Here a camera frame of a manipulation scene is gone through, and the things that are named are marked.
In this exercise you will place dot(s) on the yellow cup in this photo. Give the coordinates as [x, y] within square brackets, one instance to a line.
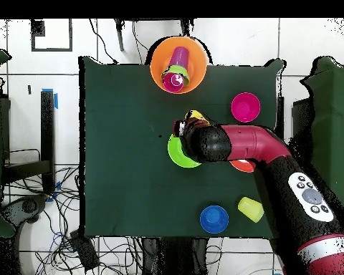
[197, 115]

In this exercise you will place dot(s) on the large green bowl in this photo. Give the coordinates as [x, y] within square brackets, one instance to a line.
[176, 154]

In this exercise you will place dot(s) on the pink cup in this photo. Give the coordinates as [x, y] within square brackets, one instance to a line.
[173, 83]

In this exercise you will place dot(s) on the small green bowl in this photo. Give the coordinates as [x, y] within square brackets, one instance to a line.
[179, 69]

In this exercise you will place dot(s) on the large orange bowl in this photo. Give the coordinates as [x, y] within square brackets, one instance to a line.
[197, 66]

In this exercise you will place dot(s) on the small pink bowl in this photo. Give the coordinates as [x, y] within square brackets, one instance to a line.
[245, 107]

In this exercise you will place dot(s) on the purple cup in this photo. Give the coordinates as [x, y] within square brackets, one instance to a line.
[179, 56]

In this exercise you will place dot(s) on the lime yellow-green cup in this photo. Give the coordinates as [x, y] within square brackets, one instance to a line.
[250, 209]

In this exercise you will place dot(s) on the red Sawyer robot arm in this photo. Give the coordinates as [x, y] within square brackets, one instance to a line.
[255, 140]

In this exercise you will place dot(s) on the wide red-orange bowl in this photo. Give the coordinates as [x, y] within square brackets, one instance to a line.
[243, 166]

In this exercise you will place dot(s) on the dark green tablecloth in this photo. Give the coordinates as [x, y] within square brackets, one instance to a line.
[117, 186]

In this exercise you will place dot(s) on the blue bowl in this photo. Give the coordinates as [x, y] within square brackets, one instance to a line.
[214, 219]

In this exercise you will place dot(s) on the black metal stand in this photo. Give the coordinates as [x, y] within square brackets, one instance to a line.
[48, 129]

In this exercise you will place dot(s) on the black power strip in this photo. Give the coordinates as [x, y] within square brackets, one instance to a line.
[84, 252]

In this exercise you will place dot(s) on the black camera stand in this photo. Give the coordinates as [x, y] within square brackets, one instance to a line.
[120, 34]

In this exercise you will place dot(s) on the black pedestal leg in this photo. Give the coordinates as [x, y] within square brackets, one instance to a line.
[28, 206]

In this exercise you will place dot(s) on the black square frame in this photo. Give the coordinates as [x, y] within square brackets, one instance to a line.
[37, 28]

